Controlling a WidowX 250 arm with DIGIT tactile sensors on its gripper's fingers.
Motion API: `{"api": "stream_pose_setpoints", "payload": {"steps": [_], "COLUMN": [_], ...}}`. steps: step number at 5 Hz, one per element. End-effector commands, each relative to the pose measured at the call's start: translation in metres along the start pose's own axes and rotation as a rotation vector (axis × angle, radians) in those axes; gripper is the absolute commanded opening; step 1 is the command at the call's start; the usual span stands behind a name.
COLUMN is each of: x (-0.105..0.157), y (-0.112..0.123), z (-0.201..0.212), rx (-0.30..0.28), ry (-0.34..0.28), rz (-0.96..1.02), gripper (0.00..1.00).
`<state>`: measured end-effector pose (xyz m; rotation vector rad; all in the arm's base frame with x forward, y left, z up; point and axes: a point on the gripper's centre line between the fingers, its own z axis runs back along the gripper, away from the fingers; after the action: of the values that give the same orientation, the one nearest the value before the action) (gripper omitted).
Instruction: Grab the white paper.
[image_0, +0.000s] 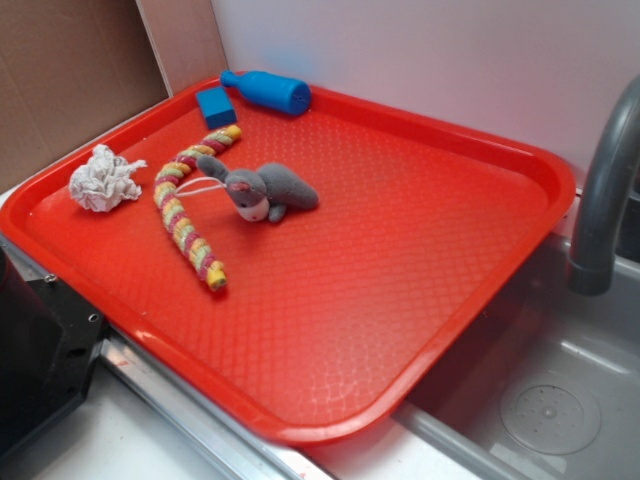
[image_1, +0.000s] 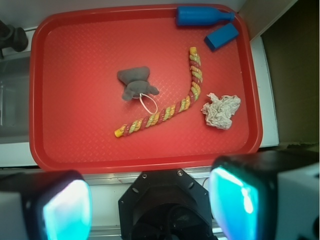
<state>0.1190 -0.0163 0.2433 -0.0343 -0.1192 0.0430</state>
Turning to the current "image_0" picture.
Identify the multicolour twisted rope toy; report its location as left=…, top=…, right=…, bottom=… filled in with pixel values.
left=153, top=125, right=241, bottom=292

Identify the grey plush bunny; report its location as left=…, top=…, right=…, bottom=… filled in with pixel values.
left=196, top=155, right=320, bottom=223

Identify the blue rectangular block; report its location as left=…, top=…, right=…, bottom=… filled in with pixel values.
left=196, top=87, right=237, bottom=130

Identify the grey toy faucet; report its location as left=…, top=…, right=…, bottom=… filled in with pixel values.
left=567, top=78, right=639, bottom=296

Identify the red plastic tray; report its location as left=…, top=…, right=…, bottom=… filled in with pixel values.
left=1, top=88, right=575, bottom=445

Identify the grey plastic sink basin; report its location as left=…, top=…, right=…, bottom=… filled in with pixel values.
left=394, top=234, right=640, bottom=480

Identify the brown cardboard panel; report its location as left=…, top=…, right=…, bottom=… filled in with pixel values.
left=1, top=1, right=167, bottom=191

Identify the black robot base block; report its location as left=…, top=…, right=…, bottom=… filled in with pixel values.
left=1, top=252, right=106, bottom=462

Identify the blue plastic bottle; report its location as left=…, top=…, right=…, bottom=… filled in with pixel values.
left=219, top=70, right=312, bottom=116

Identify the crumpled white paper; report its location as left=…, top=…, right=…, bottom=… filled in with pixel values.
left=68, top=144, right=147, bottom=213

